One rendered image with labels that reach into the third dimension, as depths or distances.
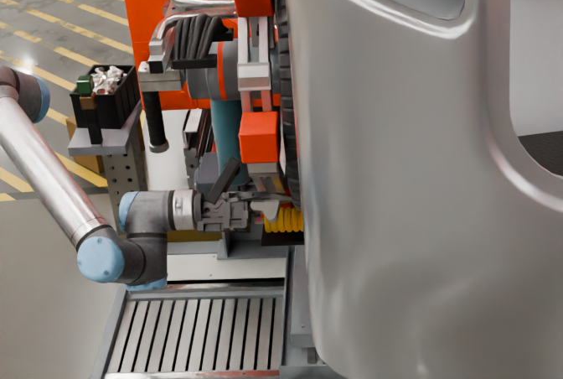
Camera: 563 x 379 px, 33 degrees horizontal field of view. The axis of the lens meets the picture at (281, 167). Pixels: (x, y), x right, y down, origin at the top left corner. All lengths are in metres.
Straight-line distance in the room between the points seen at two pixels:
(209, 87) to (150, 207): 0.30
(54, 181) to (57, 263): 1.06
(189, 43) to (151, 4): 0.67
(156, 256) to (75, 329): 0.81
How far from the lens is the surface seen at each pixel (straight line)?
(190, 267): 2.87
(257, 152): 1.88
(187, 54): 1.97
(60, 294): 3.00
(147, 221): 2.10
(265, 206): 2.09
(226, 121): 2.35
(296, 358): 2.43
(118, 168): 3.05
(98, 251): 1.98
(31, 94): 2.38
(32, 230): 3.32
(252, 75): 1.90
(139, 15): 2.65
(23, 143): 2.16
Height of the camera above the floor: 1.80
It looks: 32 degrees down
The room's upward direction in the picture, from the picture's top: 5 degrees counter-clockwise
